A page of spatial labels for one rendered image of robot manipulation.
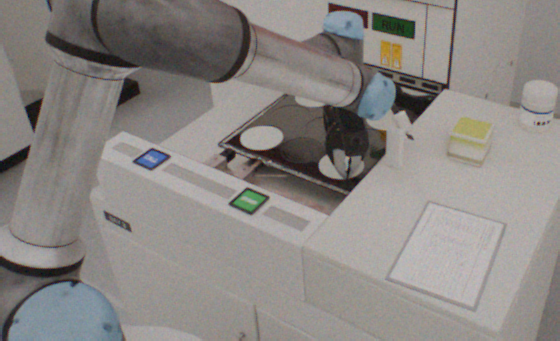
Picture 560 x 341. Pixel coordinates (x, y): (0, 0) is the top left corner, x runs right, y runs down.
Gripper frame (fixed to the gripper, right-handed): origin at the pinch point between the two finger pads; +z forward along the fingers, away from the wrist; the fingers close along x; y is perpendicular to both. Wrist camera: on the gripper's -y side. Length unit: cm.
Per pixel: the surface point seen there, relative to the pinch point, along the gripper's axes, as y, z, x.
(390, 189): -12.3, -5.1, -5.6
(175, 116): 185, 91, 52
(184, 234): -2.0, 7.0, 35.0
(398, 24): 30.7, -19.5, -20.4
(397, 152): -6.5, -9.2, -8.7
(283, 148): 15.3, 1.5, 11.5
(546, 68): 130, 58, -132
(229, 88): 73, 16, 22
